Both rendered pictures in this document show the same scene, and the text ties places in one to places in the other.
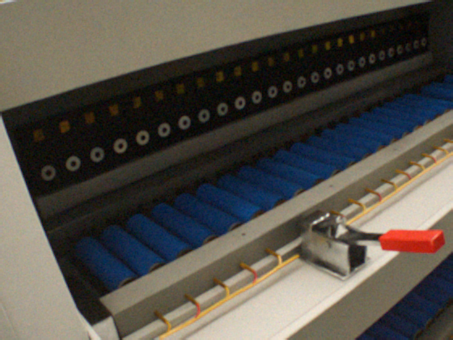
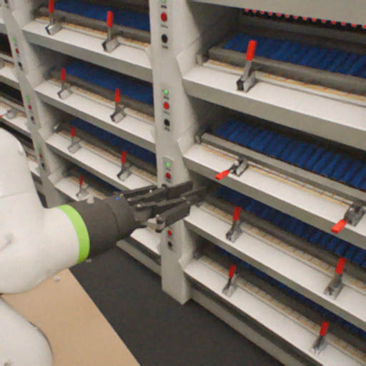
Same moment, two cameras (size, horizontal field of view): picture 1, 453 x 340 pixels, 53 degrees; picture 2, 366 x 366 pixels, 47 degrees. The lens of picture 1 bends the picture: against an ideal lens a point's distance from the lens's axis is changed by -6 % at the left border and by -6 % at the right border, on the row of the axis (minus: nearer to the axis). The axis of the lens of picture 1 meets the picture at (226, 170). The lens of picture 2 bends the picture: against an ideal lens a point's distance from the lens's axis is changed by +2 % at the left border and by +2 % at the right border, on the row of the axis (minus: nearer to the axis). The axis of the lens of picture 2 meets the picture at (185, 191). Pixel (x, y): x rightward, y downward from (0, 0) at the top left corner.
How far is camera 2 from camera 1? 0.88 m
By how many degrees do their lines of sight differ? 74
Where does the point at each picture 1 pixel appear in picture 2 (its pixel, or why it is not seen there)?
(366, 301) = (234, 183)
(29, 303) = (176, 125)
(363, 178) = (271, 165)
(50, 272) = (180, 123)
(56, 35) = (194, 88)
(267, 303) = (220, 161)
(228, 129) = not seen: hidden behind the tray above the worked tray
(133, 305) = (204, 139)
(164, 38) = (215, 99)
